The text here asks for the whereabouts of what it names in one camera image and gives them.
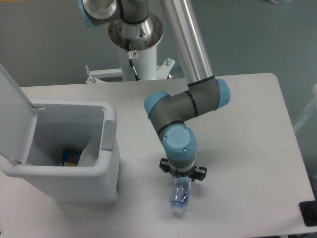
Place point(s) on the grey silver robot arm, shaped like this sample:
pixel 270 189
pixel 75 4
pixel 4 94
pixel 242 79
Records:
pixel 136 32

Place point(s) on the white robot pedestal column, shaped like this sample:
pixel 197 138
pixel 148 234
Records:
pixel 145 64

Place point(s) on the white left base bracket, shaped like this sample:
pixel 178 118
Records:
pixel 95 76

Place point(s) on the black device at table edge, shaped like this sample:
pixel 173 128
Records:
pixel 309 212

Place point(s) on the white right base bracket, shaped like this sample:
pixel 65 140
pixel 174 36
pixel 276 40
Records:
pixel 163 71

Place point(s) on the blue yellow snack packet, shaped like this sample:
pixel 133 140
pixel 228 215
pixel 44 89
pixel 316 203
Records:
pixel 70 157

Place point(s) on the white frame at right edge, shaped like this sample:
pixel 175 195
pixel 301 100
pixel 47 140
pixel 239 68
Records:
pixel 307 111

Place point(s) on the white plastic trash can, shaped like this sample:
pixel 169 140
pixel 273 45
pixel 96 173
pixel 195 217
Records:
pixel 71 124

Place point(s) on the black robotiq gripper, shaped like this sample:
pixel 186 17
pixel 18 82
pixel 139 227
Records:
pixel 195 173

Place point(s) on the white plastic wrapper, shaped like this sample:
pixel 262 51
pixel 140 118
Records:
pixel 90 153

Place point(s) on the crushed clear plastic bottle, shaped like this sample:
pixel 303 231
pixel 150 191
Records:
pixel 180 194

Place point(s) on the white base bracket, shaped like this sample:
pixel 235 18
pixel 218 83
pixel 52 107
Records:
pixel 163 71
pixel 95 76

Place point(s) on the white trash can lid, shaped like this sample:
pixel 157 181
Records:
pixel 18 119

